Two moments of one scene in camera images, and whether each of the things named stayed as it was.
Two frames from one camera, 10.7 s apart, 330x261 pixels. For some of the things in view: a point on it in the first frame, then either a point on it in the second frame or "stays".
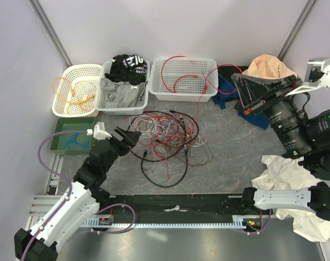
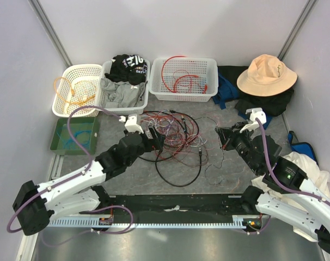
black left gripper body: (121, 148) → (150, 144)
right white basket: (183, 79) stays
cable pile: (201, 79) → (166, 126)
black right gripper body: (277, 88) → (237, 140)
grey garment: (122, 94) stays
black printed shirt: (132, 68) stays
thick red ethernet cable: (162, 71) stays
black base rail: (172, 205) stays
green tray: (73, 143) stays
